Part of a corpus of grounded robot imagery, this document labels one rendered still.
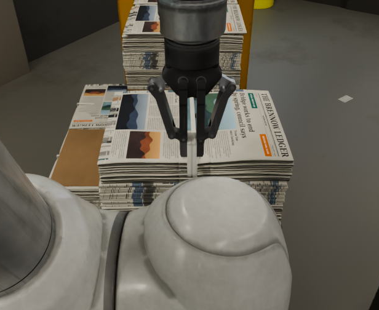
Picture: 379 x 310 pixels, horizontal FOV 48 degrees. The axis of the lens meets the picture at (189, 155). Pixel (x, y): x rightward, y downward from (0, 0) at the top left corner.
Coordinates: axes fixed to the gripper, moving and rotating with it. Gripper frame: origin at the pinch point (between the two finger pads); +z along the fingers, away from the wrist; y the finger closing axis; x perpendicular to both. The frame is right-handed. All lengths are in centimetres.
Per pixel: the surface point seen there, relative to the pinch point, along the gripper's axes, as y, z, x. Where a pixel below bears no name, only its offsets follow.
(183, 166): 1.4, 9.0, -8.0
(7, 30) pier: 132, 75, -252
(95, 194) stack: 31, 56, -52
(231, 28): -13, 7, -73
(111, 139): 15.8, 7.3, -15.0
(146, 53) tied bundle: 13, 13, -70
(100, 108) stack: 38, 54, -104
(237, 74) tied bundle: -16, 21, -70
